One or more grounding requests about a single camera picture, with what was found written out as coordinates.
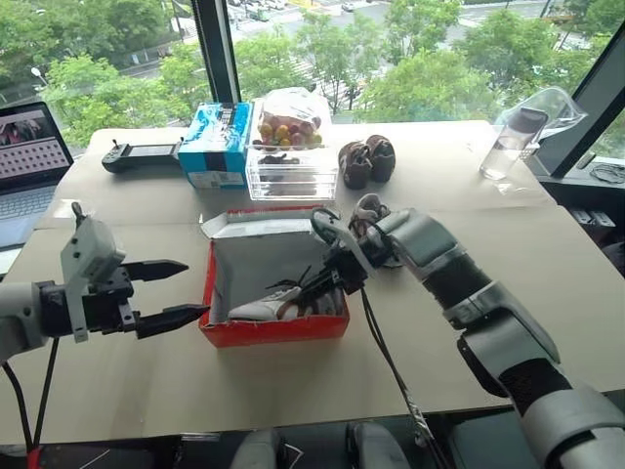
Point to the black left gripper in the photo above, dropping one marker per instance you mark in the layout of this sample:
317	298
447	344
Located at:
114	303

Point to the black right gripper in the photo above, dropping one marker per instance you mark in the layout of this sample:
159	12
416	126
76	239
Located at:
350	273

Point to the white brown small shoe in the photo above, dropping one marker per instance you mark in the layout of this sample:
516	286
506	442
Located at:
263	307
369	207

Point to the red cardboard shoebox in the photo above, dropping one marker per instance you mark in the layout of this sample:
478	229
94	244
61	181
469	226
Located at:
273	332

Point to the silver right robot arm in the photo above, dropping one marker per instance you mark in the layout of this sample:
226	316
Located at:
488	303

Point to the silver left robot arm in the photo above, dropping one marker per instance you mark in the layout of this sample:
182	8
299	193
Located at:
19	310

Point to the beige cardboard table cover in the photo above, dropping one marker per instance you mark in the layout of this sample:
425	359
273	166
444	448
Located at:
146	381

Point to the clear acrylic drawer box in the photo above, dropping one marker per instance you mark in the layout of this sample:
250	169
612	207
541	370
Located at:
293	176

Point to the dark brown small shoe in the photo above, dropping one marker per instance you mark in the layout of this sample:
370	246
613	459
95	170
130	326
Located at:
382	156
355	163

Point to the black remote controller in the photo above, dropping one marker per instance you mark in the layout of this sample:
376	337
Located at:
139	155

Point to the blue white cardboard box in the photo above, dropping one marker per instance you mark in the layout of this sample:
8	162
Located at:
215	146

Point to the grey rounded robot body parts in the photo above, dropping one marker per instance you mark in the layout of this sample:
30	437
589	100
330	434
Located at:
371	447

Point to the plastic bag of colourful balls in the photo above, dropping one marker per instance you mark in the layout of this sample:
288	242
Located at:
293	115

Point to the grey laptop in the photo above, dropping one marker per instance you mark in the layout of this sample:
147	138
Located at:
29	161

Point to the small red clip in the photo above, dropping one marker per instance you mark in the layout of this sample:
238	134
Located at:
34	456

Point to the clear water bottle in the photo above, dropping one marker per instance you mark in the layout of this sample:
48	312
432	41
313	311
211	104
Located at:
508	146

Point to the grey black small device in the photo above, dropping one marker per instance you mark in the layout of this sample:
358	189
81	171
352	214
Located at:
593	217

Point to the clear plastic bag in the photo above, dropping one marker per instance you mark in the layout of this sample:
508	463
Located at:
561	110

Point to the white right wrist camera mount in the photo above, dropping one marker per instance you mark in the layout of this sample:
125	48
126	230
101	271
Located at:
349	244

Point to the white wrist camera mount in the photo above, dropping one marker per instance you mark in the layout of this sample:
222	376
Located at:
349	244
88	249

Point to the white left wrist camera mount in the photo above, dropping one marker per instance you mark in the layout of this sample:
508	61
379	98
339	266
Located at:
88	249

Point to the black window frame post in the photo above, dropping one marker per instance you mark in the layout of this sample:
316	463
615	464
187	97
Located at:
220	49

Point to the black slanted window frame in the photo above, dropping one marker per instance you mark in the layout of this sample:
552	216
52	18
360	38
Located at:
593	102

